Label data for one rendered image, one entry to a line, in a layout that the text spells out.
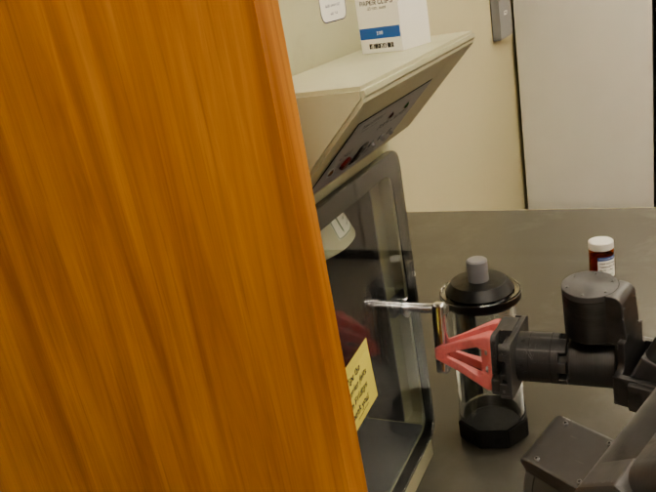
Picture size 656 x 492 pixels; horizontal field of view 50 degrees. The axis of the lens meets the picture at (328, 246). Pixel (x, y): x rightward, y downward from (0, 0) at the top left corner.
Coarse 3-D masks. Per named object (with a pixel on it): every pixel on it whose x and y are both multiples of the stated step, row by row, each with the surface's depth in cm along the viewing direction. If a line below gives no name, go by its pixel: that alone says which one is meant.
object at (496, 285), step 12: (468, 264) 93; (480, 264) 92; (456, 276) 97; (468, 276) 94; (480, 276) 93; (492, 276) 95; (504, 276) 94; (456, 288) 93; (468, 288) 93; (480, 288) 92; (492, 288) 91; (504, 288) 92; (456, 300) 93; (468, 300) 92; (480, 300) 91; (492, 300) 91
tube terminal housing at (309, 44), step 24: (288, 0) 62; (312, 0) 67; (288, 24) 62; (312, 24) 67; (336, 24) 71; (288, 48) 63; (312, 48) 67; (336, 48) 71; (360, 48) 77; (384, 144) 83; (360, 168) 77
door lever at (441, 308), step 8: (408, 304) 85; (416, 304) 85; (424, 304) 85; (432, 304) 84; (440, 304) 83; (408, 312) 86; (424, 312) 85; (432, 312) 84; (440, 312) 83; (432, 320) 84; (440, 320) 84; (440, 328) 84; (440, 336) 84; (448, 336) 85; (440, 344) 84; (440, 368) 85; (448, 368) 85
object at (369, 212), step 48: (336, 192) 69; (384, 192) 80; (336, 240) 69; (384, 240) 80; (336, 288) 69; (384, 288) 80; (384, 336) 80; (384, 384) 80; (384, 432) 80; (432, 432) 95; (384, 480) 80
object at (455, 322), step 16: (448, 304) 93; (464, 304) 92; (480, 304) 91; (496, 304) 90; (464, 320) 93; (480, 320) 92; (480, 352) 94; (464, 384) 97; (464, 400) 99; (480, 400) 96; (496, 400) 96; (512, 400) 97; (464, 416) 100; (480, 416) 97; (496, 416) 97; (512, 416) 97
